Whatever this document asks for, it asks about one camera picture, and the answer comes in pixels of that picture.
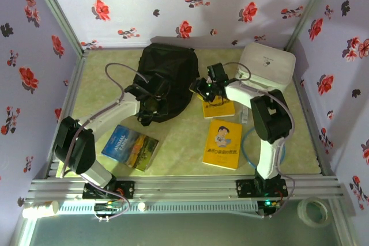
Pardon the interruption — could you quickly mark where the small yellow book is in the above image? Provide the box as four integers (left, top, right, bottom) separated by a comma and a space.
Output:
201, 97, 236, 119

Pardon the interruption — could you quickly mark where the black backpack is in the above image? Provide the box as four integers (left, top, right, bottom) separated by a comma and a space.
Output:
124, 43, 200, 127

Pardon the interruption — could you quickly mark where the Animal Farm book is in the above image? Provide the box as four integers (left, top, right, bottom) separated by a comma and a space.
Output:
101, 124, 160, 172

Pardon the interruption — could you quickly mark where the clear pen packet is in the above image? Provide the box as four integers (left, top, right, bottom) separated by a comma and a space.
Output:
240, 105, 250, 124

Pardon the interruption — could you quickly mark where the yellow cartoon boy book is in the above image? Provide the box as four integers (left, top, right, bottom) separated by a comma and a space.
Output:
202, 119, 243, 171

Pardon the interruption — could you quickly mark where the white zipper pouch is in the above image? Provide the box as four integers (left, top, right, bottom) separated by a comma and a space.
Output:
235, 41, 297, 96

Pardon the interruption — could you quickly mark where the left circuit board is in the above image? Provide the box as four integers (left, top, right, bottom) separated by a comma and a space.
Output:
94, 202, 123, 214

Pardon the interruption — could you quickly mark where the circuit board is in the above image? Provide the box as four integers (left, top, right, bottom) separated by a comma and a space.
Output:
94, 202, 123, 214
263, 199, 282, 210

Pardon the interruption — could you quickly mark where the right circuit board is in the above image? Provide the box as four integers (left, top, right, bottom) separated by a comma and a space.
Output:
263, 199, 282, 210

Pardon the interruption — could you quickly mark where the clear tape roll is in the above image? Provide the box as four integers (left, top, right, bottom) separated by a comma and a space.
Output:
296, 196, 332, 228

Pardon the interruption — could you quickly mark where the left arm grey cable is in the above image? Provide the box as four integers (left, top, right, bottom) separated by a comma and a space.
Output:
59, 63, 148, 222

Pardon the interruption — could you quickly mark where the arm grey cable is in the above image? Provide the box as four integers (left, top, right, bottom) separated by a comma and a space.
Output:
221, 61, 297, 219
59, 63, 148, 222

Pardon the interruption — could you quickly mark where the blue tube ring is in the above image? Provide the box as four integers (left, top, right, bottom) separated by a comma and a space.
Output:
241, 126, 286, 169

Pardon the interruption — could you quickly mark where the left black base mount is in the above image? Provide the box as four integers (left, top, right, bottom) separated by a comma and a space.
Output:
82, 180, 135, 200

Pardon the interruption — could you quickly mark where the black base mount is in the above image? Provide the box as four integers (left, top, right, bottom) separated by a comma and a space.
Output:
235, 179, 288, 199
82, 180, 135, 200

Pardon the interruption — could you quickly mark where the aluminium side rail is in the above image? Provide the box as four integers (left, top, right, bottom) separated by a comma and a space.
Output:
46, 51, 87, 177
293, 75, 338, 176

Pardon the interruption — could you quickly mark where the aluminium frame rail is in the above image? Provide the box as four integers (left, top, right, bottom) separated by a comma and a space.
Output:
25, 174, 345, 201

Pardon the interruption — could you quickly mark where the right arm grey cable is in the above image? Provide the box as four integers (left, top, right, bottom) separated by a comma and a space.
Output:
221, 61, 297, 219

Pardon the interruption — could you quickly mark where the white slotted cable duct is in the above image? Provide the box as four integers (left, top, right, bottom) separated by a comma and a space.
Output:
57, 201, 259, 215

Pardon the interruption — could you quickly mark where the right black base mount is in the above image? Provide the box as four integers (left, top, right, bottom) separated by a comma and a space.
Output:
235, 179, 288, 199

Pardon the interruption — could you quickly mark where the aluminium corner post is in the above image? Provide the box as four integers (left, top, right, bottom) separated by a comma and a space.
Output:
25, 0, 90, 56
284, 0, 338, 52

